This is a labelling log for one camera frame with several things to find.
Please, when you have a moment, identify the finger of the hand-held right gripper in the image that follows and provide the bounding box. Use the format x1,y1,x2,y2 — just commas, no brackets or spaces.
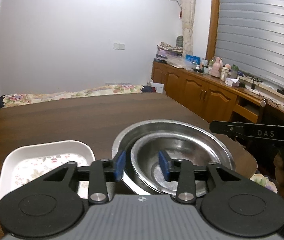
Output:
210,120,249,137

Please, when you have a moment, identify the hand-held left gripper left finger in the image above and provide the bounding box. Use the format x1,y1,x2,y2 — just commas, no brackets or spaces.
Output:
42,150,127,204

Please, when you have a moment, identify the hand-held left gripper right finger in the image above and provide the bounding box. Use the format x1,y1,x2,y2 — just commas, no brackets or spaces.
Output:
158,150,242,204

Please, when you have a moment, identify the small steel bowl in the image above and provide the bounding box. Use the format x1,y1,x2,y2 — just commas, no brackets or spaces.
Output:
131,132,232,196

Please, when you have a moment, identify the large steel bowl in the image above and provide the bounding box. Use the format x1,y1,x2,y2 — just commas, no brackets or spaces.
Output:
111,119,236,198

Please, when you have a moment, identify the white floral square plate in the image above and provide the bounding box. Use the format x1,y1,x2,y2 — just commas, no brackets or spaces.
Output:
0,140,96,205

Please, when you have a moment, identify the tissue box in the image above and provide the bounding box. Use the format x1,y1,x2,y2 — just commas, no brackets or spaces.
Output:
225,77,240,87

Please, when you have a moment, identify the wooden sideboard cabinet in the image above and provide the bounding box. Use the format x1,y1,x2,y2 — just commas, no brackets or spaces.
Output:
151,61,284,131

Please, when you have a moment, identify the white bottle with pink lid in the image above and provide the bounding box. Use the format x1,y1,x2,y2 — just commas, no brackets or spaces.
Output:
220,63,233,81

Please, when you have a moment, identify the pink thermos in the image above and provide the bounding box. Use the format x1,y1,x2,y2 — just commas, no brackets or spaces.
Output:
212,57,224,77

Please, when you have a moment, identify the blue box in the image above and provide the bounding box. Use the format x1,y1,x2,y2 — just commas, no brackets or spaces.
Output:
185,54,201,64

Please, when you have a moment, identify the white paper box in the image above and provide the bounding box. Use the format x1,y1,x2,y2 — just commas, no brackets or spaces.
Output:
151,82,165,93

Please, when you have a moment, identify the clear plastic bag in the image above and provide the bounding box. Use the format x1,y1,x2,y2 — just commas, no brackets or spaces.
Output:
167,57,190,69

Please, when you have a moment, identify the floral bedsheet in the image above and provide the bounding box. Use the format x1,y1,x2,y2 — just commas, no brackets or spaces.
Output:
1,84,155,108

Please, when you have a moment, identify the pile of folded cloths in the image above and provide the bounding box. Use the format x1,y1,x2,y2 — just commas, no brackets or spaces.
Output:
156,41,184,61

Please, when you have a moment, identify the grey window blind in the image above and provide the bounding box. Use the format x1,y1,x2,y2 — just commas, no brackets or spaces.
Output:
214,0,284,98

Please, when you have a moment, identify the cream curtain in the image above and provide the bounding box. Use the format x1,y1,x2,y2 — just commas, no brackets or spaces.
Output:
175,0,198,53

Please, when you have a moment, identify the wooden window frame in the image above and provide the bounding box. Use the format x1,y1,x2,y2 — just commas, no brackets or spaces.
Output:
205,0,220,61

